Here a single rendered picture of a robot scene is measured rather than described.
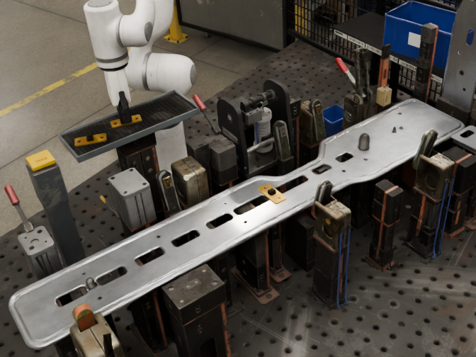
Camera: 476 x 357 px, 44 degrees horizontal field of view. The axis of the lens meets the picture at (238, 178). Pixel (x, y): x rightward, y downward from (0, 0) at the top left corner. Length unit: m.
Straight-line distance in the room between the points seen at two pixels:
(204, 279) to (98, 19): 0.66
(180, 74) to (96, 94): 2.49
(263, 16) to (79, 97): 1.40
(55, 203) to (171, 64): 0.55
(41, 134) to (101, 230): 2.01
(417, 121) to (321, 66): 1.03
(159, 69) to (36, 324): 0.85
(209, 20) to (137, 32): 3.10
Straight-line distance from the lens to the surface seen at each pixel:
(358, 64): 1.84
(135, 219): 1.54
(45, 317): 1.41
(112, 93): 1.56
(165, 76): 1.83
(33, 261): 1.49
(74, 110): 4.15
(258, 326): 1.67
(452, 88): 2.01
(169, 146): 1.99
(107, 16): 1.48
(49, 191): 1.61
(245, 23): 4.34
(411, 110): 1.96
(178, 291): 1.33
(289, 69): 2.82
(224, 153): 1.63
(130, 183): 1.51
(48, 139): 3.91
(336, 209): 1.48
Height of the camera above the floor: 2.02
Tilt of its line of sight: 38 degrees down
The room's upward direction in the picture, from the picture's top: 5 degrees counter-clockwise
